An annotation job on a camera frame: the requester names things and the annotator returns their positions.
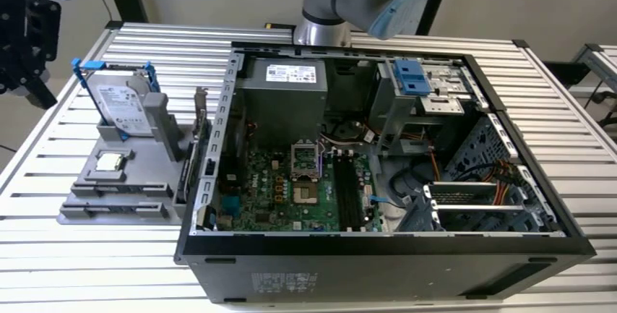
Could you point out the graphics card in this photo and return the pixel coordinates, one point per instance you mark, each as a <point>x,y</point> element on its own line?
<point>191,172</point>

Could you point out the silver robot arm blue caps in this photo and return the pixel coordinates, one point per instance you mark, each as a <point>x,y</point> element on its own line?
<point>337,2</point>

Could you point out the green motherboard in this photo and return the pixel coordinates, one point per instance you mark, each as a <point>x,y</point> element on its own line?
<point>269,215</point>

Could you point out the grey power supply unit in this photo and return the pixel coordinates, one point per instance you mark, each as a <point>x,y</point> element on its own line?
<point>284,110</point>

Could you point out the hard disk in blue carrier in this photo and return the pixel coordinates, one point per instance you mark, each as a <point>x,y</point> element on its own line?
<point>118,107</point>

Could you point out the silver CPU chip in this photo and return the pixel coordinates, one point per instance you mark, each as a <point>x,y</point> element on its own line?
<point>111,162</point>

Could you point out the blue plastic drive latch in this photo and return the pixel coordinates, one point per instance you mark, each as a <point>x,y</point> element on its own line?
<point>409,74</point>

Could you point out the grey parts rack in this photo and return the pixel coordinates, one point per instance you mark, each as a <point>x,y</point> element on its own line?
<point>140,168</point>

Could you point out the black RAM slot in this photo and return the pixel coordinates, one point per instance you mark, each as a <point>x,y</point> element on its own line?
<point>353,192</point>
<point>343,192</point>
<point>359,192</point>
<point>348,192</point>

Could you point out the grey metal disk bay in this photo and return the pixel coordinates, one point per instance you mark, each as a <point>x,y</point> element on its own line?
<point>477,208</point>

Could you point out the CPU socket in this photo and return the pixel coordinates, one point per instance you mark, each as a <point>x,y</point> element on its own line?
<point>305,193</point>

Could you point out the black open PC case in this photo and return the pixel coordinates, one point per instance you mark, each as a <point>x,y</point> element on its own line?
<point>337,273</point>

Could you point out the blue expansion slot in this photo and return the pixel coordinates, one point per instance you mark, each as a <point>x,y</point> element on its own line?
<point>231,206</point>

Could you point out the round dark case speaker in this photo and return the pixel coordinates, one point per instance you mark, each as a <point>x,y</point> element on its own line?
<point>351,130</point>

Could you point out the neighbouring metal table frame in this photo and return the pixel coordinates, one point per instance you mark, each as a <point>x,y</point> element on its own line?
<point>597,52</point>

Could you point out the black case fan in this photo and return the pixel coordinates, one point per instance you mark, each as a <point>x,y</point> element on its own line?
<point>238,146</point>

